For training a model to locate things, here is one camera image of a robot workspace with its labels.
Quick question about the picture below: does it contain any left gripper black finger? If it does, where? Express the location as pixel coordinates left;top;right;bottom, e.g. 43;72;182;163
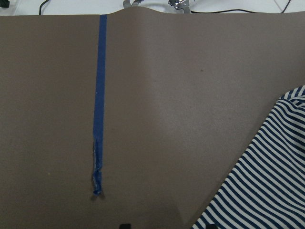
119;223;131;229

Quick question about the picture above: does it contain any blue white striped polo shirt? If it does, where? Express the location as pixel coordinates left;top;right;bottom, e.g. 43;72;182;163
193;86;305;229

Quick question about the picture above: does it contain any blue tape strip by shirt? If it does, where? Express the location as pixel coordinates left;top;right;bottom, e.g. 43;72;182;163
92;15;107;196

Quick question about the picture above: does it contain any brown paper table cover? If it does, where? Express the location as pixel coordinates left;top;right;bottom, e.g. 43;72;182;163
0;7;305;229

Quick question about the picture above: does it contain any silver reacher grabber tool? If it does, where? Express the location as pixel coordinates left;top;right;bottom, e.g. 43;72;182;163
123;0;191;14

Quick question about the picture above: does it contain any black table cable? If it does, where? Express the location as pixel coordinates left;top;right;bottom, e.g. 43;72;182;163
39;0;293;15

